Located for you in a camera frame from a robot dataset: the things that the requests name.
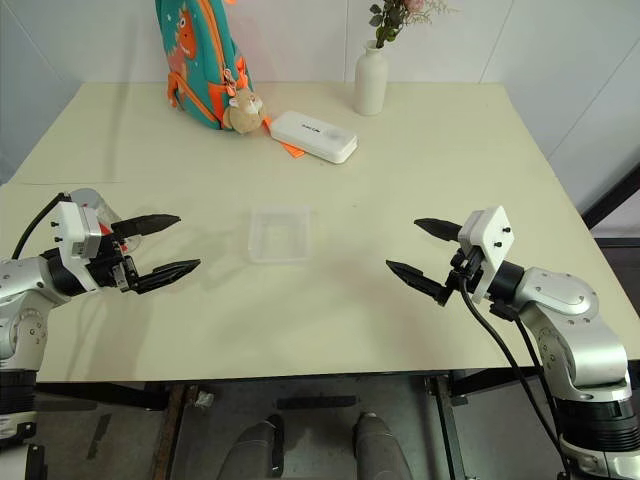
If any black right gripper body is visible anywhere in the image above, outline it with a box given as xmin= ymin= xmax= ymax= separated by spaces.
xmin=445 ymin=247 xmax=489 ymax=297

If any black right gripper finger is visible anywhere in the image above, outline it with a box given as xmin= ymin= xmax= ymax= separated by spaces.
xmin=413 ymin=216 xmax=464 ymax=245
xmin=384 ymin=258 xmax=450 ymax=305

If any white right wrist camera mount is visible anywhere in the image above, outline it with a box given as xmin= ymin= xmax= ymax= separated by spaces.
xmin=457 ymin=204 xmax=517 ymax=305

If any brown plush toy keychain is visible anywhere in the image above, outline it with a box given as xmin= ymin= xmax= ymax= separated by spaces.
xmin=221 ymin=88 xmax=272 ymax=137

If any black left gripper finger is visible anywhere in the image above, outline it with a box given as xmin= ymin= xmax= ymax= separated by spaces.
xmin=132 ymin=258 xmax=203 ymax=296
xmin=110 ymin=213 xmax=182 ymax=239

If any teal orange dinosaur backpack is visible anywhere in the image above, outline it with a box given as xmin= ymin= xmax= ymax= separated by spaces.
xmin=154 ymin=0 xmax=258 ymax=133

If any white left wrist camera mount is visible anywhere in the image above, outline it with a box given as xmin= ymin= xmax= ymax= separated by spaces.
xmin=52 ymin=199 xmax=109 ymax=292

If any white rectangular case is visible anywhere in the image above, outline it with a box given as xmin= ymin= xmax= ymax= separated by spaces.
xmin=269 ymin=110 xmax=360 ymax=165

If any pink flower bouquet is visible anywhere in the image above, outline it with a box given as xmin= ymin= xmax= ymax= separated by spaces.
xmin=368 ymin=0 xmax=462 ymax=51

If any white ceramic vase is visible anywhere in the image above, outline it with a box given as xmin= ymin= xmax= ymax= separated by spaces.
xmin=354 ymin=40 xmax=391 ymax=118

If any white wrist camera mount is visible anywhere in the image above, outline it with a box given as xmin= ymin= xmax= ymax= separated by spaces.
xmin=457 ymin=204 xmax=517 ymax=305
xmin=52 ymin=199 xmax=109 ymax=292

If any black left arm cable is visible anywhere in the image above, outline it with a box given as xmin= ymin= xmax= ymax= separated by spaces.
xmin=10 ymin=191 xmax=71 ymax=261

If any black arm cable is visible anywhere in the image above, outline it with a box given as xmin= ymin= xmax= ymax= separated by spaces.
xmin=458 ymin=277 xmax=572 ymax=480
xmin=10 ymin=191 xmax=71 ymax=261
xmin=489 ymin=302 xmax=564 ymax=432

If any rusty metal bar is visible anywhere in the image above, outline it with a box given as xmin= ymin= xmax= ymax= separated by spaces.
xmin=153 ymin=383 xmax=200 ymax=480

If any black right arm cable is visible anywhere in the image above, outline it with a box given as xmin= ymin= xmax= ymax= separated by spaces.
xmin=458 ymin=277 xmax=572 ymax=480
xmin=489 ymin=302 xmax=564 ymax=432

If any orange flat strap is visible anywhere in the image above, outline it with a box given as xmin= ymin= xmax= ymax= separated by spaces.
xmin=272 ymin=129 xmax=308 ymax=161

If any clear plastic container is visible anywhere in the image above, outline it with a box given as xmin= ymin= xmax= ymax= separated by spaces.
xmin=247 ymin=203 xmax=317 ymax=265

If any grey rounded shape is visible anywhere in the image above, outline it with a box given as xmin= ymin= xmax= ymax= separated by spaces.
xmin=219 ymin=413 xmax=287 ymax=480
xmin=351 ymin=411 xmax=417 ymax=480

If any black metal table frame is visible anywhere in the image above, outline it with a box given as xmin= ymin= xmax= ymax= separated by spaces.
xmin=35 ymin=368 xmax=571 ymax=480

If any black flat strip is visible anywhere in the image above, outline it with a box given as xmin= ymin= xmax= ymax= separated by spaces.
xmin=276 ymin=395 xmax=359 ymax=411

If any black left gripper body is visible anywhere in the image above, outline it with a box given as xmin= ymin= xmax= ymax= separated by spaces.
xmin=89 ymin=232 xmax=141 ymax=295

